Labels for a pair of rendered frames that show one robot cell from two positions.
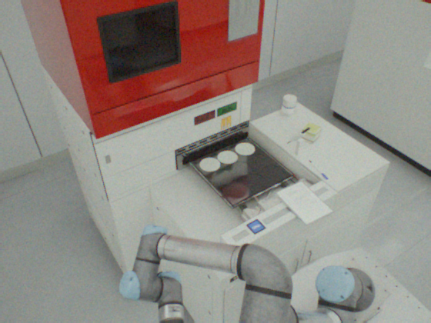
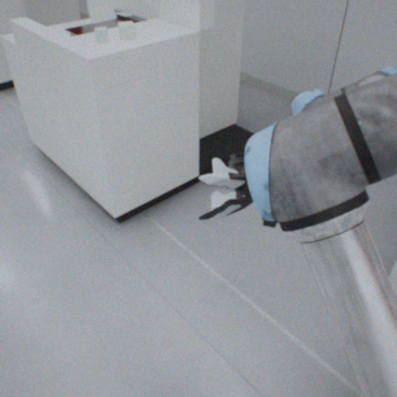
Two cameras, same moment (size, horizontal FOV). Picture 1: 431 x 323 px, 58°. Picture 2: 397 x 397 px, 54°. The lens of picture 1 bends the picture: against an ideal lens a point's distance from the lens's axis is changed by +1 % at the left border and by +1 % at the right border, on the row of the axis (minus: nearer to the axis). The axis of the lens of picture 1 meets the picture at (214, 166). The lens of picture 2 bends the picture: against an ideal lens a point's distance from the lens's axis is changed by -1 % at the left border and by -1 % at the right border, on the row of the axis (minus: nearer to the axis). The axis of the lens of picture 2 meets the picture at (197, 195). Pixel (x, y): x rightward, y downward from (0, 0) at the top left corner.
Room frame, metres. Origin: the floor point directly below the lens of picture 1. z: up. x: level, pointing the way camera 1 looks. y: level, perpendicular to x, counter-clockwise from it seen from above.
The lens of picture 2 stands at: (0.26, -0.53, 1.53)
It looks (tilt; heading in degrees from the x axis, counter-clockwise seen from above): 38 degrees down; 83
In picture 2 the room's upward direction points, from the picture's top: straight up
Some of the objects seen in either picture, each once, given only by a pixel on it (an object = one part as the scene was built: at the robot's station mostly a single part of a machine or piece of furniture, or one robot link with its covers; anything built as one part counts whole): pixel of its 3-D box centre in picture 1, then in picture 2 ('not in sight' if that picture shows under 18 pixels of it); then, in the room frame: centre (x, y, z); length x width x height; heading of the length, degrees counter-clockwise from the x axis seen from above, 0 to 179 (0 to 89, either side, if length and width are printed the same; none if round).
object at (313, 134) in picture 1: (310, 132); not in sight; (1.55, -0.48, 1.00); 0.07 x 0.07 x 0.07; 52
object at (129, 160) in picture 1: (182, 138); not in sight; (1.47, 0.16, 1.02); 0.82 x 0.03 x 0.40; 124
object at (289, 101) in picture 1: (289, 104); not in sight; (1.77, -0.40, 1.01); 0.07 x 0.07 x 0.10
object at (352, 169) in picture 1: (312, 151); not in sight; (1.53, -0.50, 0.89); 0.62 x 0.35 x 0.14; 34
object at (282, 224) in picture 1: (279, 224); not in sight; (1.05, -0.27, 0.89); 0.55 x 0.09 x 0.14; 124
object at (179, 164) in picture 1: (214, 148); not in sight; (1.56, 0.00, 0.89); 0.44 x 0.02 x 0.10; 124
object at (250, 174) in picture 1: (240, 168); not in sight; (1.39, -0.13, 0.90); 0.34 x 0.34 x 0.01; 34
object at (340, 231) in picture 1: (259, 238); not in sight; (1.35, -0.25, 0.41); 0.97 x 0.64 x 0.82; 124
